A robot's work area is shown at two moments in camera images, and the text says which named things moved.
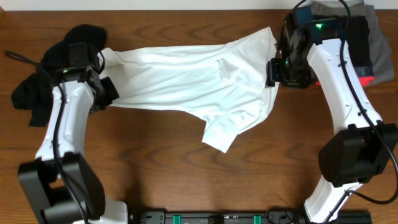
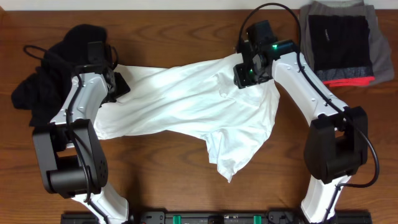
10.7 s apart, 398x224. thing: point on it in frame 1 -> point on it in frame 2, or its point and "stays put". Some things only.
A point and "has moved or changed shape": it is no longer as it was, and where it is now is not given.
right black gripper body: (292, 73) -> (250, 74)
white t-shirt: (223, 79) has moved or changed shape
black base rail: (238, 217) stays put
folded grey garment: (381, 55) stays put
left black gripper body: (108, 94) -> (120, 86)
